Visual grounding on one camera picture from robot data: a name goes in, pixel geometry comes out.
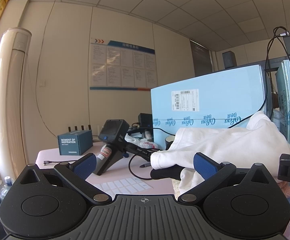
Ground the pink knitted garment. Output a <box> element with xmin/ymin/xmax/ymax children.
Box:
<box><xmin>278</xmin><ymin>181</ymin><xmax>290</xmax><ymax>198</ymax></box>

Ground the teal small box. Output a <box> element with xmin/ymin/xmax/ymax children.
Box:
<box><xmin>57</xmin><ymin>130</ymin><xmax>93</xmax><ymax>155</ymax></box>

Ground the white garment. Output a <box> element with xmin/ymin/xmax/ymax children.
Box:
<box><xmin>150</xmin><ymin>112</ymin><xmax>290</xmax><ymax>195</ymax></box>

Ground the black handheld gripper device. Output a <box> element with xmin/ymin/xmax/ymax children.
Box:
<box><xmin>93</xmin><ymin>119</ymin><xmax>158</xmax><ymax>176</ymax></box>

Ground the white label sheet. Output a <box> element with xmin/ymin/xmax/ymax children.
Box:
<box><xmin>94</xmin><ymin>177</ymin><xmax>152</xmax><ymax>198</ymax></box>

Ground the black marker pen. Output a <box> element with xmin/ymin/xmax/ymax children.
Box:
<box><xmin>139</xmin><ymin>163</ymin><xmax>151</xmax><ymax>168</ymax></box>

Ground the light blue carton left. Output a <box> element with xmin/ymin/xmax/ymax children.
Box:
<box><xmin>151</xmin><ymin>64</ymin><xmax>271</xmax><ymax>149</ymax></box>

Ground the plastic bag with items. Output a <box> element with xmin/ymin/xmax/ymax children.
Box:
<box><xmin>125</xmin><ymin>131</ymin><xmax>160</xmax><ymax>150</ymax></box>

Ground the white floor air conditioner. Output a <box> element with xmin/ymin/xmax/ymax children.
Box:
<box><xmin>0</xmin><ymin>27</ymin><xmax>32</xmax><ymax>180</ymax></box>

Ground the wall notice board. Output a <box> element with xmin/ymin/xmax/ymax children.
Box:
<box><xmin>89</xmin><ymin>37</ymin><xmax>158</xmax><ymax>91</ymax></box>

